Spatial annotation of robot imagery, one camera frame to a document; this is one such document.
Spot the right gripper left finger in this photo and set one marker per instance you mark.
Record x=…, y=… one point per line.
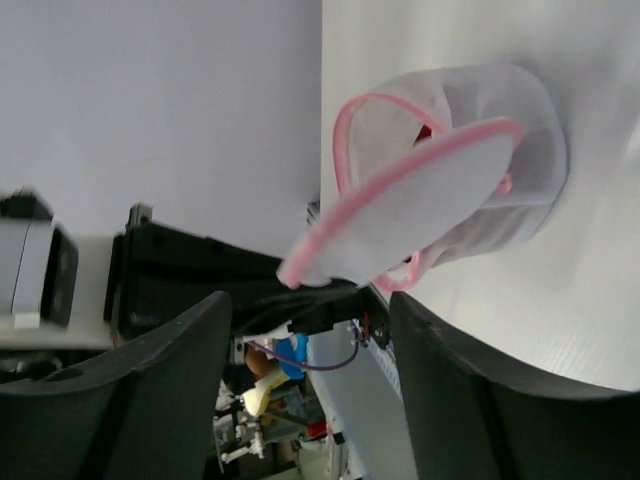
x=143, y=410

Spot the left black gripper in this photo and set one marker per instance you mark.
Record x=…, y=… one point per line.
x=157, y=273

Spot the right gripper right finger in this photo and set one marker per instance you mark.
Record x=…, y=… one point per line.
x=474, y=412

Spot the pink trimmed mesh laundry bag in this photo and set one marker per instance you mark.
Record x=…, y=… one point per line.
x=487, y=179

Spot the red bra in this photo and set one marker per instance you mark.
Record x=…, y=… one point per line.
x=424, y=134

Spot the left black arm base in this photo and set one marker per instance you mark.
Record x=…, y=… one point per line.
x=372, y=314

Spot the slotted grey cable duct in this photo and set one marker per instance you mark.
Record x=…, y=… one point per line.
x=386, y=361

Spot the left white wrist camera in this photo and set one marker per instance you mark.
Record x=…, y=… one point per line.
x=39, y=263

